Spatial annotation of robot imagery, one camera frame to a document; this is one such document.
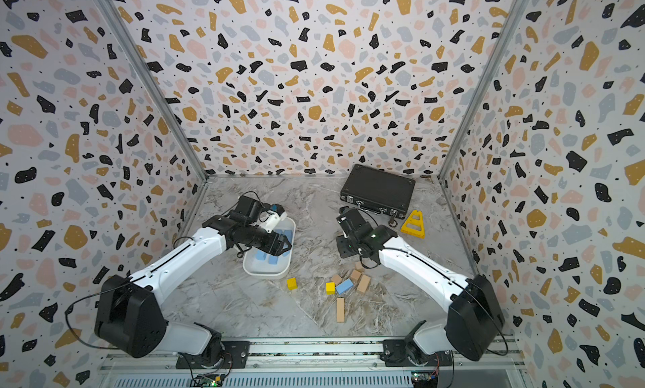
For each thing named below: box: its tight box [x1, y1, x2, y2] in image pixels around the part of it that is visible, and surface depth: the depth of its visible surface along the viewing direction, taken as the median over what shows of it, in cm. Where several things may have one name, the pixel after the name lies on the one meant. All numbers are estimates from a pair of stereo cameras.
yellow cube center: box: [325, 282, 336, 295], surface depth 87 cm
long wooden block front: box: [335, 297, 346, 323], surface depth 83 cm
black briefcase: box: [340, 163, 416, 220], surface depth 113 cm
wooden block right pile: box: [356, 274, 372, 294], surface depth 88 cm
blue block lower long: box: [335, 278, 354, 295], surface depth 89 cm
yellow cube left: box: [286, 277, 299, 291], surface depth 88 cm
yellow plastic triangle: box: [400, 209, 425, 239], surface depth 108 cm
